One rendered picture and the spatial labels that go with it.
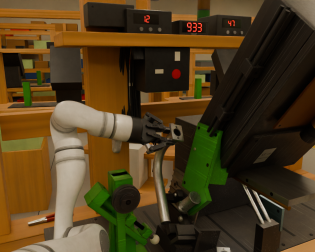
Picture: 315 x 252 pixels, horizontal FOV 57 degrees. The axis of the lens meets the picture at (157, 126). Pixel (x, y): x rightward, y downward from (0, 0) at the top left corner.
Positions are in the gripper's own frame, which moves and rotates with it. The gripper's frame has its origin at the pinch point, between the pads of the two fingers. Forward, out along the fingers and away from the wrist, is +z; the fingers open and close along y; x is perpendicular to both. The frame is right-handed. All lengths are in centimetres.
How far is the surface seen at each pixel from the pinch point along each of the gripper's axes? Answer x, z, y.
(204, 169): -3.7, 7.6, -11.8
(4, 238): 49, -39, -19
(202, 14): -12, 16, 52
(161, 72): -2.7, -1.5, 23.2
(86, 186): 253, 45, 81
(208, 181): -3.4, 8.3, -15.1
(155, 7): 481, 341, 855
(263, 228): -4.9, 23.1, -28.3
